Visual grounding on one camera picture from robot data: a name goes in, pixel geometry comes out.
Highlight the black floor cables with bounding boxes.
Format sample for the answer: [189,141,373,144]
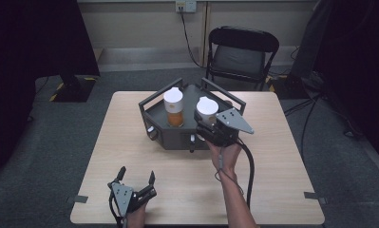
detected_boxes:
[283,92,325,161]

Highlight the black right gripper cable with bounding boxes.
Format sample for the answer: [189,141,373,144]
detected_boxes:
[237,138,256,211]

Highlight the grey tape strip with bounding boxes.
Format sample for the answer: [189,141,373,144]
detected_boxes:
[66,195,89,204]
[303,191,330,205]

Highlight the white wall socket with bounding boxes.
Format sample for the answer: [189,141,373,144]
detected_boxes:
[175,0,198,14]

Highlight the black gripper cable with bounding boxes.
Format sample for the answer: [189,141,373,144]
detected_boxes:
[108,191,124,228]
[237,138,256,211]

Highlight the black wall power cable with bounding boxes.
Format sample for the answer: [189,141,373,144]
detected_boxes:
[179,10,208,69]

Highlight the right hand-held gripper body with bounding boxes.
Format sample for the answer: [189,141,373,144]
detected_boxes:
[194,107,256,147]

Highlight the thin grey wrist cable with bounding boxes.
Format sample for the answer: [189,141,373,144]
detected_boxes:
[214,147,246,197]

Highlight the dark grey corner rack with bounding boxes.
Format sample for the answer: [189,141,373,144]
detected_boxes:
[138,77,247,154]

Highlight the white-capped white bottle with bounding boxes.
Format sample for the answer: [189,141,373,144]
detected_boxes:
[195,96,220,126]

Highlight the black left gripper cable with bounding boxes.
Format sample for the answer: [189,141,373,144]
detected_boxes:
[108,191,124,228]

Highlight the black stand base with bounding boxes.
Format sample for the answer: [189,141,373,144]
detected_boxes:
[267,73,325,100]
[48,73,98,104]

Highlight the black folding chair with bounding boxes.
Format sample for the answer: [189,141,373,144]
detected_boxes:
[205,26,280,92]

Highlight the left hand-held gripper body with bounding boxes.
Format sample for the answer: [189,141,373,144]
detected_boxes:
[106,180,158,219]

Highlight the person's right hand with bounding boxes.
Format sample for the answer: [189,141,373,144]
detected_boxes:
[205,139,244,175]

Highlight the white-capped bottle with orange liquid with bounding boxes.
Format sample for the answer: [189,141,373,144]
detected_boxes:
[162,86,185,128]

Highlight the black curtain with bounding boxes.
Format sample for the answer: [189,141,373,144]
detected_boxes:
[0,0,102,175]
[313,0,379,161]

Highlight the person's left hand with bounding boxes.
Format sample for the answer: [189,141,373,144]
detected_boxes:
[124,202,149,228]

